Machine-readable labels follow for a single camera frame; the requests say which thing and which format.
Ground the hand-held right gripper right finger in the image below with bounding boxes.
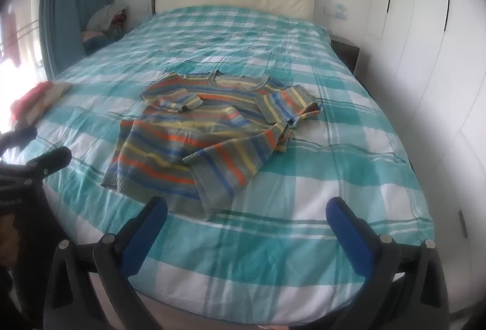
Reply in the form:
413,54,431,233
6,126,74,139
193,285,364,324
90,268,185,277
326,196,450,330

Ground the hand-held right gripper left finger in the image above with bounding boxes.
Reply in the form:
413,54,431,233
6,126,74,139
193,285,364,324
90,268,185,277
43,196,168,330

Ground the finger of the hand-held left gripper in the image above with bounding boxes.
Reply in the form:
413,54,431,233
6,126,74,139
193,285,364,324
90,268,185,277
0,126,39,156
0,146,73,186

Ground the striped knit sweater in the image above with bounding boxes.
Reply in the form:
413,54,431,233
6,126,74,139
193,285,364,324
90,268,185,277
102,72,323,221

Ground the pile of clothes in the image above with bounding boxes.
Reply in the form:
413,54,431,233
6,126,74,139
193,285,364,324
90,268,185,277
83,4,130,55

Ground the red cloth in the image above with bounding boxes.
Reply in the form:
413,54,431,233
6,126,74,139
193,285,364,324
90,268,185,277
9,81,52,122

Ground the beige folded cloth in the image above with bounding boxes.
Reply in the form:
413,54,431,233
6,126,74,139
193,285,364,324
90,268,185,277
15,82,73,125

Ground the bed with teal plaid cover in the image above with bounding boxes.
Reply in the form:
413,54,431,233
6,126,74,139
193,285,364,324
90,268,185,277
38,7,435,327

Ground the dark wooden nightstand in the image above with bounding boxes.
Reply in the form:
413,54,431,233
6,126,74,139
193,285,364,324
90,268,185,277
330,34,360,76

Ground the white wardrobe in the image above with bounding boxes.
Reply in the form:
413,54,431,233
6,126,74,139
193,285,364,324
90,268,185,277
364,0,486,315

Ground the white wall outlet panel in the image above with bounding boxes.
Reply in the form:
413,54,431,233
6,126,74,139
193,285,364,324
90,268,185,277
324,4,349,18

